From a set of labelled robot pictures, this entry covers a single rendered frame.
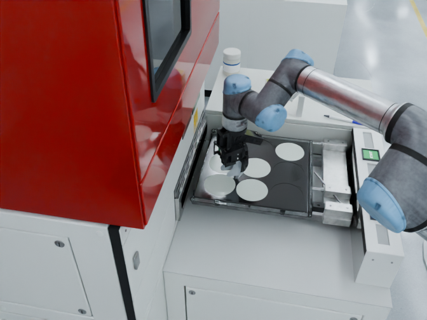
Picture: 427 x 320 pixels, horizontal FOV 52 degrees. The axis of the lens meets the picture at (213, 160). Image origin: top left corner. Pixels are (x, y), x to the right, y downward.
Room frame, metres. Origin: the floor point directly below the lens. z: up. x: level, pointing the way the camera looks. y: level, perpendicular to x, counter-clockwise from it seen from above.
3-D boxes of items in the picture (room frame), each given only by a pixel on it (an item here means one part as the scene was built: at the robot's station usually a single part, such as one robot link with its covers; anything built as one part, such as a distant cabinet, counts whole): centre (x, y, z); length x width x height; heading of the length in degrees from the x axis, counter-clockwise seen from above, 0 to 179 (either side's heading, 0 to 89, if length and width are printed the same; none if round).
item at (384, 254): (0.97, -0.49, 0.89); 0.55 x 0.09 x 0.14; 170
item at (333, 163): (1.07, -0.40, 0.87); 0.36 x 0.08 x 0.03; 170
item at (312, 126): (1.46, -0.30, 0.89); 0.62 x 0.35 x 0.14; 80
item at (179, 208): (1.12, 0.07, 0.89); 0.44 x 0.02 x 0.10; 170
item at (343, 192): (0.99, -0.39, 0.89); 0.08 x 0.03 x 0.03; 80
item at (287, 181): (1.09, -0.14, 0.90); 0.34 x 0.34 x 0.01; 80
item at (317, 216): (0.97, -0.18, 0.84); 0.50 x 0.02 x 0.03; 80
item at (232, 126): (1.03, -0.06, 1.13); 0.08 x 0.08 x 0.05
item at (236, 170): (1.02, -0.07, 0.95); 0.06 x 0.03 x 0.09; 121
